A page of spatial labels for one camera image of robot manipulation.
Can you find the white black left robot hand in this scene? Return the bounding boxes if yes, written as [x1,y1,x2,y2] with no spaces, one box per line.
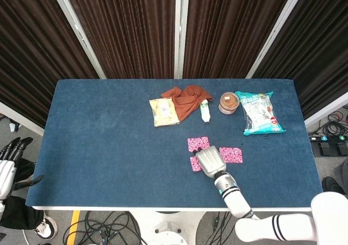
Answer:
[0,137,45,201]

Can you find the white frame bottom bar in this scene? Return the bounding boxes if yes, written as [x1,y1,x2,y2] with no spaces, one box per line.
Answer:
[303,91,348,127]
[0,101,46,136]

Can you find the white frame post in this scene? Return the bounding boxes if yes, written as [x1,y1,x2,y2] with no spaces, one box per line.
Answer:
[173,0,190,79]
[245,0,310,79]
[48,0,107,79]

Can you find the black white sneaker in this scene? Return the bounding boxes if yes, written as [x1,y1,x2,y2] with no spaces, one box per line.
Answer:
[33,215,58,241]

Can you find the black cable with inline switch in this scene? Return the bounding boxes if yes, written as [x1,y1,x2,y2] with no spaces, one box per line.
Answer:
[205,211,235,245]

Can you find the red white patterned block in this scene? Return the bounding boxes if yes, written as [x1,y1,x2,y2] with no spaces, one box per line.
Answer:
[219,146,243,164]

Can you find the crumpled orange cloth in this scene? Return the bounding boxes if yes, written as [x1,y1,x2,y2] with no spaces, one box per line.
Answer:
[160,84,214,123]

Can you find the round clear jar brown contents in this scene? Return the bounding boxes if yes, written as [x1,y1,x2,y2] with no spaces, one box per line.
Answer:
[217,91,241,115]

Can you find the black floor cable bundle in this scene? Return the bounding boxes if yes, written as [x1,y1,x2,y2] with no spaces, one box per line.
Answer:
[63,211,149,245]

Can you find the small white green-label bottle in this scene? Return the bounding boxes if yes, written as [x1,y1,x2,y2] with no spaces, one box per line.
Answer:
[200,99,212,124]

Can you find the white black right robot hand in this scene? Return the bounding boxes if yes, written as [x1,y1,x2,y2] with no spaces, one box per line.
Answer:
[191,145,228,179]

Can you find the black trouser leg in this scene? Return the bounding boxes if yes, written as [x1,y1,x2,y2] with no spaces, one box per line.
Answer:
[0,195,45,230]

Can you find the blue fabric table mat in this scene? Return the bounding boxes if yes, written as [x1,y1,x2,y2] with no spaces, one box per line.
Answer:
[24,78,327,209]

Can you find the brown pleated curtain panel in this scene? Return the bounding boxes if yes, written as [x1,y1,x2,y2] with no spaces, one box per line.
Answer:
[0,0,100,128]
[252,0,348,120]
[61,0,176,79]
[183,0,296,79]

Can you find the grey trouser leg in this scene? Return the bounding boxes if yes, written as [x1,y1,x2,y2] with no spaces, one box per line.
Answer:
[334,157,348,180]

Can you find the black shoe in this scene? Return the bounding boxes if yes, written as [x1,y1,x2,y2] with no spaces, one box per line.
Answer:
[321,176,348,195]

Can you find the yellow floor tape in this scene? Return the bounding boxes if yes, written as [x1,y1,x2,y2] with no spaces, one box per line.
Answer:
[66,210,82,245]

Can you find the teal white snack bag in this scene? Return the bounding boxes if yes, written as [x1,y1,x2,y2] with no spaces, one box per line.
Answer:
[234,90,287,136]

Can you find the coiled black floor cables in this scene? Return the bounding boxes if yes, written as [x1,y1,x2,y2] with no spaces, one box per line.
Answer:
[309,111,348,137]

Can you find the yellow snack packet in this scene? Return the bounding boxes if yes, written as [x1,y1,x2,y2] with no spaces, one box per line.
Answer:
[148,97,181,127]

